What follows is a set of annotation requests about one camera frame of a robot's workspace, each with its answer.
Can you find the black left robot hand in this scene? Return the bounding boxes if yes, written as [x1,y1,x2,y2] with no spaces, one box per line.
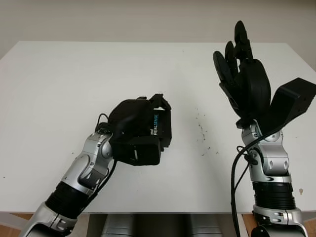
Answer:
[108,93,172,152]

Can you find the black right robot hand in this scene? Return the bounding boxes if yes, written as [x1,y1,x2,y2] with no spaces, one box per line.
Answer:
[213,20,272,129]

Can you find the black Intel RealSense box lid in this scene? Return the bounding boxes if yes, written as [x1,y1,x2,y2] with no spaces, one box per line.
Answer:
[147,108,172,147]

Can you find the grey robot torso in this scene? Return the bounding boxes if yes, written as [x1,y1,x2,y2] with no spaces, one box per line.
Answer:
[102,214,214,237]

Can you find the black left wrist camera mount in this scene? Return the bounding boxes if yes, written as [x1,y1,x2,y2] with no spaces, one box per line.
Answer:
[112,138,162,166]

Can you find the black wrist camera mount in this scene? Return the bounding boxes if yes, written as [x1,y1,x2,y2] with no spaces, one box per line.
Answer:
[261,78,316,136]
[112,138,162,166]

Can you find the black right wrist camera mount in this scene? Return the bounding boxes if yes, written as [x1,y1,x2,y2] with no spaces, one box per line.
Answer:
[261,78,316,136]

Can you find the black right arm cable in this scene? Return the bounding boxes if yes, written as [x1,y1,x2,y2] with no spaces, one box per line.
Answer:
[230,134,269,237]

